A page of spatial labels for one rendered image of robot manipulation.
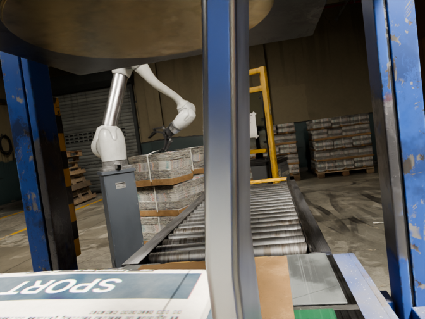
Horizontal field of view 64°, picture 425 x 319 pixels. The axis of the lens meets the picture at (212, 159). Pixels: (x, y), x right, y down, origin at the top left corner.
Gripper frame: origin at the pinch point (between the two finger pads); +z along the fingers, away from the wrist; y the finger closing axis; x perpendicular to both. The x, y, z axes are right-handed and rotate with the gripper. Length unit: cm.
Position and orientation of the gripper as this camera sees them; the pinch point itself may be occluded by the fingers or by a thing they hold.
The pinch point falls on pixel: (154, 144)
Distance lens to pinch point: 263.5
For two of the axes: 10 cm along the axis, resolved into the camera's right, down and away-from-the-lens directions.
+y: 5.1, 8.4, -1.7
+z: -7.3, 5.3, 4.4
